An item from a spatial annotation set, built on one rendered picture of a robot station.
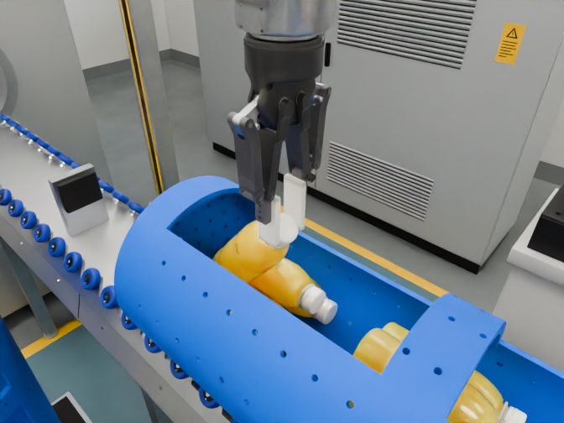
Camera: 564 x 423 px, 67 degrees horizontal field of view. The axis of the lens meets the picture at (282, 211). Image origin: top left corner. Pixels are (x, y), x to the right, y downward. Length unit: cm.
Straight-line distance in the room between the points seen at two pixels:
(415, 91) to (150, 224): 172
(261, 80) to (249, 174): 9
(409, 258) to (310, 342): 204
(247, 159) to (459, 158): 181
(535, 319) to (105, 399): 154
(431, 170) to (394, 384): 188
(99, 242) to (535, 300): 99
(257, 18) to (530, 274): 83
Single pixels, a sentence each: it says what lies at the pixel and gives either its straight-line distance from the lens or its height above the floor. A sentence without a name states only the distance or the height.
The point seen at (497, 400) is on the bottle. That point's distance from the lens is 58.
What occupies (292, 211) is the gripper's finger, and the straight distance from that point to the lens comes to 53.
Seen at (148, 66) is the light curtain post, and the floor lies 123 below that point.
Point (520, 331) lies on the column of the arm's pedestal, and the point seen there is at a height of 79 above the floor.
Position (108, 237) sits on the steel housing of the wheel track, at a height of 93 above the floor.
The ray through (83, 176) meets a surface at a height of 108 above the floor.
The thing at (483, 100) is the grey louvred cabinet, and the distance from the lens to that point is 206.
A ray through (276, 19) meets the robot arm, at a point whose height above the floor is 150.
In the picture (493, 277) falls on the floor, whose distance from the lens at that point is 252.
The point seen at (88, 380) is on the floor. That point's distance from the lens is 204.
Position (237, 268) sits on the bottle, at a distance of 58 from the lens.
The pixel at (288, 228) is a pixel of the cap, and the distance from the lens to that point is 52.
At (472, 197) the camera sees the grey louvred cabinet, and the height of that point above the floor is 45.
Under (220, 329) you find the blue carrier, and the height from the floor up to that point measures 118.
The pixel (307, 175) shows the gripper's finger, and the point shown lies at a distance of 50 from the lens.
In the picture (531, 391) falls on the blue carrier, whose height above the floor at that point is 107.
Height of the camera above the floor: 158
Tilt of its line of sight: 35 degrees down
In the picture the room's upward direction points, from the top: straight up
